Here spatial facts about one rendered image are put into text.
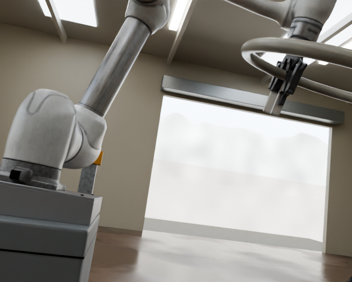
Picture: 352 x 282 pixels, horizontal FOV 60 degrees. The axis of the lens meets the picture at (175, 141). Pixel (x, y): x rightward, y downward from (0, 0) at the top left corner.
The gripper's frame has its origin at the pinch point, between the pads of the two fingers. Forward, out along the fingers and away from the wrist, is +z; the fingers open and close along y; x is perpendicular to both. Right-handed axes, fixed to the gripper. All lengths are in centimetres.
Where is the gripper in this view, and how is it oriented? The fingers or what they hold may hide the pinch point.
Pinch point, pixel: (274, 104)
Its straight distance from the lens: 102.2
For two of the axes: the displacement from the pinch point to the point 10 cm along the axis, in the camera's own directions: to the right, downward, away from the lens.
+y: 2.1, 2.5, -9.5
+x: 9.2, 2.8, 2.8
